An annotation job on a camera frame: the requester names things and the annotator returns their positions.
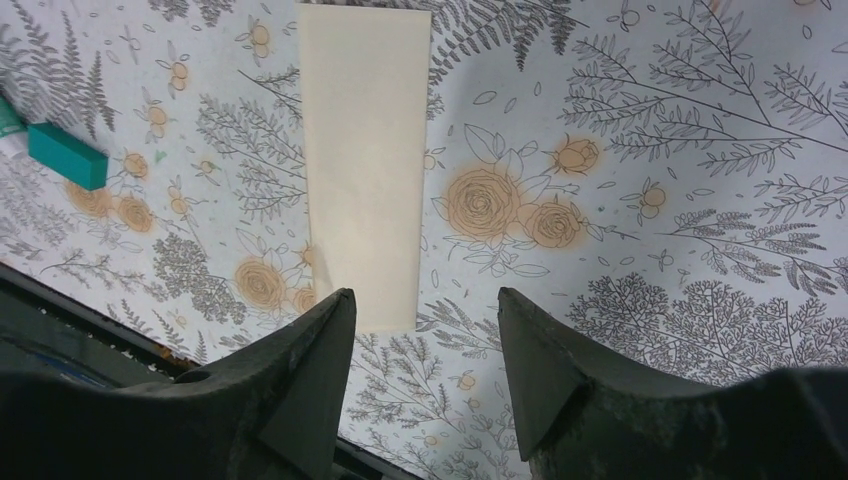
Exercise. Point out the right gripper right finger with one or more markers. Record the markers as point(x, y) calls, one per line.
point(584, 411)

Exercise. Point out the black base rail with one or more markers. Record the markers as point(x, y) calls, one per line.
point(78, 344)

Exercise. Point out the green white glue stick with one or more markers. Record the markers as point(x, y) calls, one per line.
point(14, 138)

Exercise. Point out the floral table mat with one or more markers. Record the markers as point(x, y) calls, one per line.
point(667, 177)

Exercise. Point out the small teal block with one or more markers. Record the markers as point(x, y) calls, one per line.
point(67, 156)

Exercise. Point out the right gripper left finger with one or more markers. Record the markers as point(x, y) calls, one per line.
point(268, 411)

